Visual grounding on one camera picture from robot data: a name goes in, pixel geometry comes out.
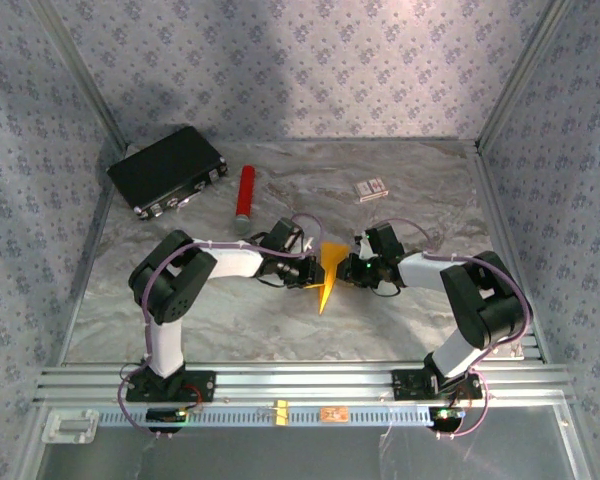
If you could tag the yellow tape piece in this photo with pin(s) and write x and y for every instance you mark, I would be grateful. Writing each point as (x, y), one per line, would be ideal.
(282, 412)

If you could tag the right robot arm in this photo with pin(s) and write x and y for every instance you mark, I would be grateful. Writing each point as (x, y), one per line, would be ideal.
(485, 300)

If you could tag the aluminium frame post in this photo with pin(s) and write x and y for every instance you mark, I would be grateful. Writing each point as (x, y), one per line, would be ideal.
(524, 75)
(82, 75)

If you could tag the grey acrylic panel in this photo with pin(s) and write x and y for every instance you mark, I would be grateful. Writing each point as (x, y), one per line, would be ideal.
(280, 455)

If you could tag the aluminium mounting rail beam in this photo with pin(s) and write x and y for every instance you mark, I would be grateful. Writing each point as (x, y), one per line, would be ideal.
(305, 382)

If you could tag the aluminium side rail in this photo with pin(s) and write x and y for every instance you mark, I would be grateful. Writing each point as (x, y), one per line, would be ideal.
(99, 230)
(494, 200)

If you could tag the orange label sticker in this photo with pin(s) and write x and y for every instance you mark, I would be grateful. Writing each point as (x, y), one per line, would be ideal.
(335, 414)

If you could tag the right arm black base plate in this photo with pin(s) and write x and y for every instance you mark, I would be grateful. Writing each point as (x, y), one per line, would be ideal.
(405, 385)

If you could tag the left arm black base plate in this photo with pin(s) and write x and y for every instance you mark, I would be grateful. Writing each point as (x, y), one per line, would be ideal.
(205, 385)

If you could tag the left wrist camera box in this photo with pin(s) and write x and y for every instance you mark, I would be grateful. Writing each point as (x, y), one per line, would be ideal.
(307, 244)

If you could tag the silver metal bracket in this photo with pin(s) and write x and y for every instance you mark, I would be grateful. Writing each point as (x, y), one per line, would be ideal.
(70, 426)

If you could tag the playing card box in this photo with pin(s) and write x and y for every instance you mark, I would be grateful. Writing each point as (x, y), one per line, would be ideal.
(370, 189)

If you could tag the red glitter microphone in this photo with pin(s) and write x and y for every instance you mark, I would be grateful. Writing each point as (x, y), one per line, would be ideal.
(245, 190)

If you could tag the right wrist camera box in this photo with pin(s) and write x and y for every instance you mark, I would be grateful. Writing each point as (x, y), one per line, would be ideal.
(363, 245)

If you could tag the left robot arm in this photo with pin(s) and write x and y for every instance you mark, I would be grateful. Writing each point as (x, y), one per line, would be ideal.
(172, 285)

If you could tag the yellow cloth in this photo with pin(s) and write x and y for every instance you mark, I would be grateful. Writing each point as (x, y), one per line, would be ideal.
(330, 265)

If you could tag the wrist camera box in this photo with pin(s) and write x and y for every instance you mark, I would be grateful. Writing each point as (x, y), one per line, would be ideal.
(363, 245)
(307, 244)

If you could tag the black hard case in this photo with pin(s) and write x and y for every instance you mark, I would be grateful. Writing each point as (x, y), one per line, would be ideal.
(160, 167)

